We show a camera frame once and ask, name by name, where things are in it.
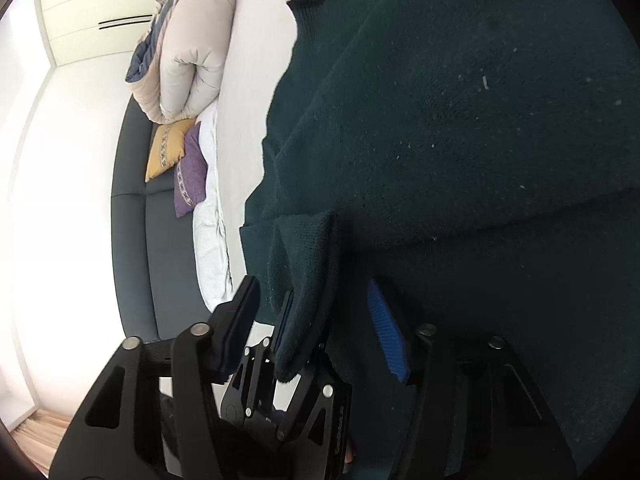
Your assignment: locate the dark green knit sweater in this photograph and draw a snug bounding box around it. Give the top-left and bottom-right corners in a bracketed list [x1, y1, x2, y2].
[241, 0, 639, 479]

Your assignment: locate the dark grey padded headboard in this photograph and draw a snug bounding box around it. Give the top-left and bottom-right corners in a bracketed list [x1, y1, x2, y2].
[111, 99, 209, 341]

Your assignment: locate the white pillow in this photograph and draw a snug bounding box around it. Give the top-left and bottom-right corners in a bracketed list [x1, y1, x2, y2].
[192, 100, 233, 312]

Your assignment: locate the purple patterned cushion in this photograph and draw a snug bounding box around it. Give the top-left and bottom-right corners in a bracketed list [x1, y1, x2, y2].
[174, 122, 208, 218]

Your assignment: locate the yellow patterned cushion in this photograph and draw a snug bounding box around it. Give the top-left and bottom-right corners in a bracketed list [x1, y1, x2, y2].
[145, 118, 195, 182]

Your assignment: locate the folded beige duvet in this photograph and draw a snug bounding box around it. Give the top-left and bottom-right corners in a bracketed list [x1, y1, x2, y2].
[125, 0, 236, 125]

